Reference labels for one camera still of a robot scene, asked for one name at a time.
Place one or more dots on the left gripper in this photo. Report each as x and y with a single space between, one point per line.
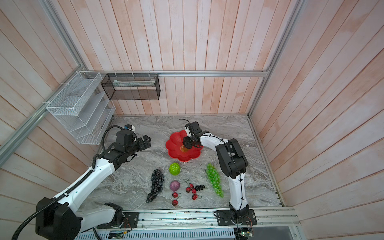
142 146

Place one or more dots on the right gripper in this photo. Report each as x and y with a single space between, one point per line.
185 141

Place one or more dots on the black grape bunch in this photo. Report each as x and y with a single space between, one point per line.
157 181

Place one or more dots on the green custard apple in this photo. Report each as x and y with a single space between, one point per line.
174 169

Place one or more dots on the green grape bunch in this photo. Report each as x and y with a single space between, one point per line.
215 179

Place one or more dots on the purple fig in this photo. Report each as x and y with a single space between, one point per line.
174 186

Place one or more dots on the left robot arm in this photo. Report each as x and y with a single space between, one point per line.
59 218

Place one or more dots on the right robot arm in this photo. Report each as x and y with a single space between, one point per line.
232 160

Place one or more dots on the red flower-shaped fruit bowl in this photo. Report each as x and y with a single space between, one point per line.
177 150

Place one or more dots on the red cherry cluster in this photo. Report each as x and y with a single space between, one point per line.
191 189

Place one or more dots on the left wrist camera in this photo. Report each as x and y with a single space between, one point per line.
130 127

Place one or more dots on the black wire mesh basket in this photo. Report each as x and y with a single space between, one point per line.
132 86

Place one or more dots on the white wire mesh shelf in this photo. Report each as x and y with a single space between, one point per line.
82 111

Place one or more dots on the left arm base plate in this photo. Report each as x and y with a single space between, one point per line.
125 220

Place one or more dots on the aluminium frame bar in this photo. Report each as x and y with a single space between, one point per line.
219 73

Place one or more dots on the aluminium mounting rail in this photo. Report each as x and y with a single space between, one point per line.
205 219

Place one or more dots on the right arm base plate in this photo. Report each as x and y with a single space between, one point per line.
245 217

